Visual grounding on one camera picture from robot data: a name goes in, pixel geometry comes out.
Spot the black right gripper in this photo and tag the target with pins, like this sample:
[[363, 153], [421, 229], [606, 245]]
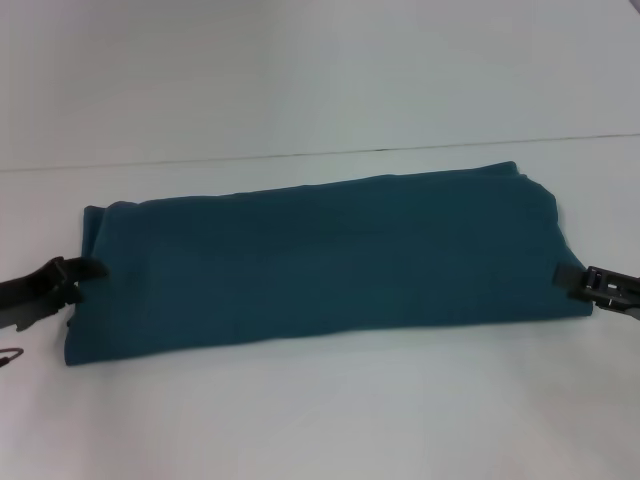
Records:
[[612, 292]]

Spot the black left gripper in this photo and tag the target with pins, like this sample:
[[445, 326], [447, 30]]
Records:
[[35, 290]]

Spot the teal FREE print t-shirt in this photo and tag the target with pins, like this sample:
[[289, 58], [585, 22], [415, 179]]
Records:
[[330, 265]]

